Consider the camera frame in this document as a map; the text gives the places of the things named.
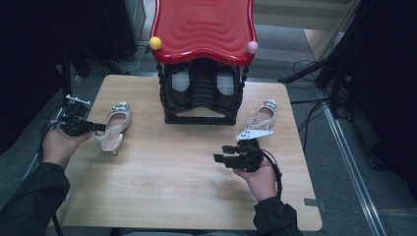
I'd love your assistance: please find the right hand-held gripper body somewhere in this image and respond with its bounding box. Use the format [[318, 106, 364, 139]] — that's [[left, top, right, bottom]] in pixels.
[[235, 130, 273, 172]]

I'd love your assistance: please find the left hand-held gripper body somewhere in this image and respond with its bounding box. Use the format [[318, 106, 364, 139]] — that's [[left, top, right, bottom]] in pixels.
[[60, 94, 91, 138]]

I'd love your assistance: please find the white jewelled high heel shoe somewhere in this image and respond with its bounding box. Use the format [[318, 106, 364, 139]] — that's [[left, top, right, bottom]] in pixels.
[[246, 98, 279, 132], [92, 101, 132, 156]]

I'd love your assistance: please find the black leather shoe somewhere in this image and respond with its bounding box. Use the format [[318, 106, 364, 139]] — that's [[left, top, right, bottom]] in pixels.
[[168, 63, 195, 106], [214, 63, 242, 107]]

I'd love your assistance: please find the red and black shoe rack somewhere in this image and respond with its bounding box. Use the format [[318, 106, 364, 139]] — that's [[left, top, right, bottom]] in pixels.
[[149, 0, 260, 126]]

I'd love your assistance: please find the person's right hand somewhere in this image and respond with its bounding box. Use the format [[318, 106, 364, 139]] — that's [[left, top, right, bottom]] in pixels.
[[233, 161, 278, 203]]

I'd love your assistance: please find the person's left hand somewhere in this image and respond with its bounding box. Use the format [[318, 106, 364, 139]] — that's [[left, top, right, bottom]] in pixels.
[[42, 128, 93, 168]]

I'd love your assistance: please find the black tripod stand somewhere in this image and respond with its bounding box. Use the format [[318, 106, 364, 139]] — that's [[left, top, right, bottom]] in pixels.
[[277, 48, 348, 119], [60, 42, 129, 107]]

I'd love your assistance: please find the black curtain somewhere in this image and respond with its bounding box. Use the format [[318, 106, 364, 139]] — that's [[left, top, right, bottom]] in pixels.
[[337, 0, 417, 201], [0, 0, 139, 155]]

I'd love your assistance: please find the grey tape strip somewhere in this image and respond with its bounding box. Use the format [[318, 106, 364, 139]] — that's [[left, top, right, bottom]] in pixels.
[[303, 198, 328, 210]]

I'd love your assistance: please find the right hand-held gripper cable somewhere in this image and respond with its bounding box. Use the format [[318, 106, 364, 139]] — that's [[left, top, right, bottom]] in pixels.
[[260, 148, 283, 200]]

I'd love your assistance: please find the metal floor rail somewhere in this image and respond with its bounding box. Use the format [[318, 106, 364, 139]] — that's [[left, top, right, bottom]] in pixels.
[[316, 88, 389, 236], [19, 75, 83, 171]]

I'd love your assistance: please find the black floor cable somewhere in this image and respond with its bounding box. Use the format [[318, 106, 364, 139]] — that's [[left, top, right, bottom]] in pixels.
[[297, 99, 330, 153], [289, 97, 328, 105]]

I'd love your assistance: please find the white floor cable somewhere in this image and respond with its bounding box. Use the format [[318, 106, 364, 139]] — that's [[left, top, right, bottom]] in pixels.
[[114, 43, 152, 74]]

